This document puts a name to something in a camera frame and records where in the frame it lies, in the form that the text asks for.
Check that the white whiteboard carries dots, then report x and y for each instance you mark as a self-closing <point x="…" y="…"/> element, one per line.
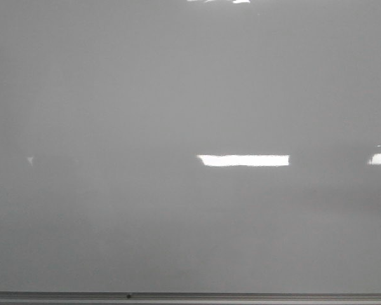
<point x="190" y="146"/>

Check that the aluminium whiteboard bottom frame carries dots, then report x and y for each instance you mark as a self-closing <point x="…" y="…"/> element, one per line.
<point x="11" y="297"/>

